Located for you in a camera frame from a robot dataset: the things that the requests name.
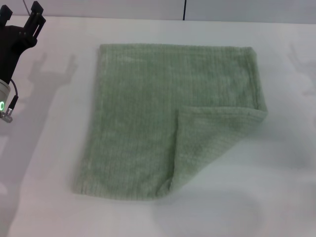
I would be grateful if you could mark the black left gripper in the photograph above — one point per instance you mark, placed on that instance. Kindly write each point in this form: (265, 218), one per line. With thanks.
(12, 49)

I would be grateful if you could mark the green ribbed towel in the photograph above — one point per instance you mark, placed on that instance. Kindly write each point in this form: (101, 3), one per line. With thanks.
(148, 111)

